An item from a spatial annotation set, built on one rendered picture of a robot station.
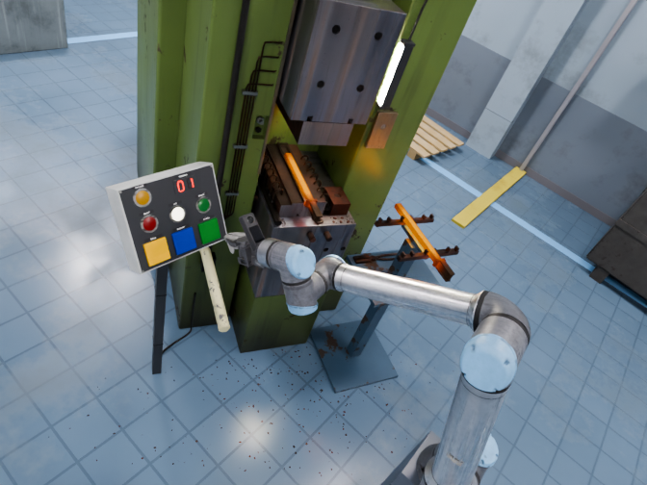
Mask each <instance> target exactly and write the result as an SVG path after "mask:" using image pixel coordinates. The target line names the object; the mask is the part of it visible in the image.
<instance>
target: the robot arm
mask: <svg viewBox="0 0 647 485"><path fill-rule="evenodd" d="M239 221H240V223H241V225H242V227H243V229H244V231H245V232H235V233H228V234H226V235H225V236H224V240H225V241H226V242H227V244H228V247H229V250H230V252H231V253H232V254H234V251H235V249H239V255H240V257H238V262H239V264H241V265H244V266H247V267H250V266H252V265H255V266H257V267H260V268H271V269H274V270H277V271H279V272H280V277H281V281H282V285H283V290H284V293H285V297H286V304H287V305H288V309H289V311H290V312H291V313H292V314H294V315H298V316H305V315H309V314H312V313H314V312H315V311H316V310H317V309H318V302H317V300H318V299H319V298H320V297H321V296H322V295H323V294H325V293H326V292H327V291H328V290H330V289H331V290H335V291H339V292H345V293H348V294H355V295H358V296H362V297H366V298H369V299H372V300H376V301H379V302H383V303H387V304H390V305H394V306H398V307H401V308H404V309H408V310H411V311H415V312H419V313H422V314H426V315H430V316H433V317H437V318H440V319H446V320H450V321H453V322H457V323H461V324H464V325H468V326H470V327H471V329H472V331H473V333H474V334H473V336H472V337H471V339H470V340H469V341H468V343H467V344H466V345H465V346H464V347H463V350H462V353H461V356H460V368H461V374H460V376H459V379H458V383H457V386H456V389H455V393H454V396H453V402H452V405H451V409H450V412H449V414H448V418H447V421H446V424H445V428H444V431H443V434H442V438H441V441H440V443H439V444H434V445H430V446H428V447H426V448H425V449H424V450H423V451H422V452H421V453H420V455H419V457H418V461H417V472H418V475H419V478H420V480H421V483H420V485H479V484H480V482H481V480H482V478H483V476H484V474H485V472H486V471H487V469H488V468H490V467H492V466H493V465H494V464H495V462H496V461H497V459H498V455H499V450H498V446H497V443H496V441H495V439H494V438H493V437H492V436H491V434H490V433H491V431H492V428H493V426H494V423H495V421H496V418H497V416H498V414H499V411H500V409H501V406H502V404H503V401H504V398H505V394H506V392H507V390H508V389H509V387H510V385H511V383H512V380H513V378H514V376H515V373H516V371H517V369H518V366H519V364H520V362H521V359H522V357H523V355H524V353H525V351H526V349H527V347H528V345H529V343H530V340H531V327H530V324H529V322H528V319H527V318H526V316H525V314H524V313H523V312H522V311H521V309H520V308H519V307H518V306H517V305H515V304H514V303H513V302H512V301H510V300H509V299H507V298H506V297H504V296H502V295H500V294H496V293H493V292H489V291H481V292H480V293H478V294H471V293H467V292H463V291H459V290H455V289H451V288H446V287H442V286H438V285H433V284H429V283H426V282H422V281H417V280H413V279H409V278H404V277H400V276H397V275H392V274H388V273H384V272H379V271H375V270H371V269H366V268H360V267H355V266H351V265H348V264H346V263H345V261H344V260H343V259H342V258H340V257H339V256H337V255H327V256H325V257H323V258H321V260H320V261H319V262H318V263H317V264H316V258H315V255H314V253H313V252H312V250H310V249H309V248H307V247H305V246H303V245H301V244H294V243H290V242H283V241H281V240H277V239H273V238H267V239H265V238H264V235H263V233H262V231H261V229H260V227H259V225H258V222H257V220H256V218H255V216H254V214H253V213H249V214H246V215H243V216H241V217H239ZM242 262H244V263H245V264H243V263H242Z"/></svg>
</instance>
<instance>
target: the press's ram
mask: <svg viewBox="0 0 647 485"><path fill-rule="evenodd" d="M405 17H406V13H405V12H404V11H403V10H402V9H401V8H399V7H398V6H397V5H396V4H395V3H394V2H393V1H392V0H298V4H297V9H296V13H295V18H294V22H293V27H292V32H291V35H290V40H289V44H288V49H287V54H286V58H285V63H284V66H283V71H282V76H281V80H280V85H279V89H278V94H277V96H278V98H279V100H280V102H281V104H282V105H283V107H284V109H285V111H286V113H287V115H288V117H289V118H290V119H291V120H302V121H307V117H309V118H310V120H311V121H318V122H333V123H348V121H349V122H350V123H351V124H366V123H367V120H368V117H369V115H370V112H371V109H372V107H373V105H374V102H375V98H376V95H377V93H378V90H379V87H380V84H381V82H382V79H383V76H384V74H385V71H386V68H387V66H388V64H389V61H390V58H391V56H392V53H393V50H394V48H395V45H396V42H397V40H398V37H399V34H400V31H401V27H402V24H403V22H404V20H405Z"/></svg>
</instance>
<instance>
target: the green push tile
mask: <svg viewBox="0 0 647 485"><path fill-rule="evenodd" d="M198 230H199V234H200V238H201V242H202V244H206V243H209V242H211V241H214V240H216V239H219V238H220V229H219V224H218V219H217V218H216V217H214V218H212V219H209V220H206V221H204V222H201V223H199V224H198Z"/></svg>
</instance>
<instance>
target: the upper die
mask: <svg viewBox="0 0 647 485"><path fill-rule="evenodd" d="M275 103H276V104H277V106H278V108H279V110H280V112H281V113H282V115H283V117H284V119H285V121H286V123H287V125H288V127H289V128H290V130H291V132H292V134H293V136H294V138H295V140H296V142H297V144H314V145H338V146H347V144H348V141H349V136H350V133H351V130H352V127H353V124H351V123H350V122H349V121H348V123H333V122H318V121H311V120H310V118H309V117H307V121H302V120H291V119H290V118H289V117H288V115H287V113H286V111H285V109H284V107H283V105H282V104H281V102H280V100H279V98H278V96H277V97H276V102H275Z"/></svg>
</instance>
